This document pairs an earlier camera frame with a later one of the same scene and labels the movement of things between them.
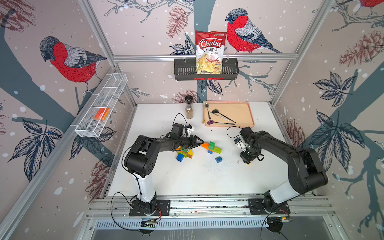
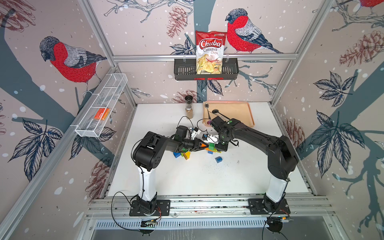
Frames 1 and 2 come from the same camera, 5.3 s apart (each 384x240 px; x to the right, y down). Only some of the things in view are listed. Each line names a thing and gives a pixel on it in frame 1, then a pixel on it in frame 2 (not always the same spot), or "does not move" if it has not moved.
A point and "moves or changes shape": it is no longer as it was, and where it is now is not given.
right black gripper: [245, 158] to [221, 149]
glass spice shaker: [189, 109] does not move
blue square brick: [180, 157] moves or changes shape
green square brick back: [211, 145] does not move
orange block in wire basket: [102, 113] does not move
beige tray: [227, 114] does not move
